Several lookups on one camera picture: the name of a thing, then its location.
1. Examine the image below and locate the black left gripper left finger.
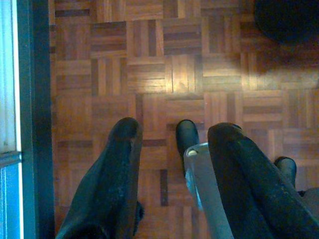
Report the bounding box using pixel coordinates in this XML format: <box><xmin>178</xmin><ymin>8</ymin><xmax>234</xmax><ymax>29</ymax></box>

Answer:
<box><xmin>56</xmin><ymin>117</ymin><xmax>145</xmax><ymax>239</ymax></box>

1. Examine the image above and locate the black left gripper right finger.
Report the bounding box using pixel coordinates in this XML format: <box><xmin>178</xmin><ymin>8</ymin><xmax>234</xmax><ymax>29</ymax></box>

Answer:
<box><xmin>207</xmin><ymin>122</ymin><xmax>319</xmax><ymax>239</ymax></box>

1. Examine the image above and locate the silver robot left leg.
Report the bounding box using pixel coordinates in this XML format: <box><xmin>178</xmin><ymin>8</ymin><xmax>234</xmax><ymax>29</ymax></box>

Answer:
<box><xmin>175</xmin><ymin>119</ymin><xmax>235</xmax><ymax>239</ymax></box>

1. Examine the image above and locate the black trash bin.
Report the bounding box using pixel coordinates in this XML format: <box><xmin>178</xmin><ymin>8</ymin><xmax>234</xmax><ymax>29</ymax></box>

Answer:
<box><xmin>254</xmin><ymin>0</ymin><xmax>319</xmax><ymax>47</ymax></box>

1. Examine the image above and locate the window with dark frame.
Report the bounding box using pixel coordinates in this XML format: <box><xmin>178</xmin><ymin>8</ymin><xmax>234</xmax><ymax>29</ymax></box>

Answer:
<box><xmin>0</xmin><ymin>0</ymin><xmax>56</xmax><ymax>239</ymax></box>

